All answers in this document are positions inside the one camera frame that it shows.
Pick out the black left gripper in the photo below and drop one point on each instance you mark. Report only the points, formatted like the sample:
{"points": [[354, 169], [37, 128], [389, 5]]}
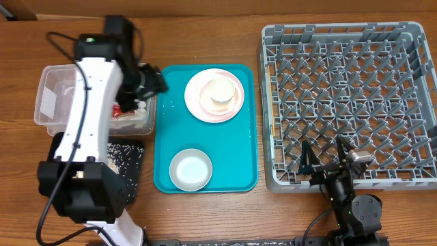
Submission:
{"points": [[156, 84]]}

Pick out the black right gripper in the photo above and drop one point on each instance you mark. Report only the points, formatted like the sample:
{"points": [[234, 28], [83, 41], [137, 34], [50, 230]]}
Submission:
{"points": [[306, 165]]}

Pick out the white napkin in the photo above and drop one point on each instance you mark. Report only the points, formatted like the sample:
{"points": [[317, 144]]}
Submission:
{"points": [[131, 117]]}

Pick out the red snack wrapper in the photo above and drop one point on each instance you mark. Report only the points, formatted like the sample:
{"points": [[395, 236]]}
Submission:
{"points": [[116, 112]]}

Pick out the pale green cup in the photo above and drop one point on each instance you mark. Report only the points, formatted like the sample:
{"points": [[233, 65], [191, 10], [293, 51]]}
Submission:
{"points": [[221, 90]]}

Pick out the small grey bowl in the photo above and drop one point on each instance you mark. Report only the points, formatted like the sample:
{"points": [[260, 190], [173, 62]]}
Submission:
{"points": [[190, 170]]}

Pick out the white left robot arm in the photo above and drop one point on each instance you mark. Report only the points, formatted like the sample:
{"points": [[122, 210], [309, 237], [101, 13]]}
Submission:
{"points": [[76, 177]]}

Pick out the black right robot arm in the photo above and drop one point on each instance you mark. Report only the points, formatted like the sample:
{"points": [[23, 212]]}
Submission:
{"points": [[358, 216]]}

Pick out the grey dishwasher rack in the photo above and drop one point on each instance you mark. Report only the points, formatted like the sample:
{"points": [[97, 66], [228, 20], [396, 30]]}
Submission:
{"points": [[372, 83]]}

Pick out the large pink plate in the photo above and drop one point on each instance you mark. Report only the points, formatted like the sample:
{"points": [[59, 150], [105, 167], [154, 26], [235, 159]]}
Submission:
{"points": [[192, 94]]}

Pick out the black tray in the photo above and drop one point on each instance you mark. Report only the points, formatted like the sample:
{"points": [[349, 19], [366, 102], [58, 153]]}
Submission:
{"points": [[125, 159]]}

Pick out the clear plastic bin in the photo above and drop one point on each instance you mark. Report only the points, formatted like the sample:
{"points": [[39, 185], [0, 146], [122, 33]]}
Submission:
{"points": [[54, 100]]}

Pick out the teal plastic tray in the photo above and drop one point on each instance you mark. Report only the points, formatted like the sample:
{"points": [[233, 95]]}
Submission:
{"points": [[231, 145]]}

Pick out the wooden chopstick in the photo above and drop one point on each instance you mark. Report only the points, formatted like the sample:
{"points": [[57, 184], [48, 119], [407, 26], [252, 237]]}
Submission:
{"points": [[271, 99]]}

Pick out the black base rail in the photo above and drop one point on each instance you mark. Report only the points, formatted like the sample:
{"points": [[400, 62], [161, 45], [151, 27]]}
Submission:
{"points": [[297, 241]]}

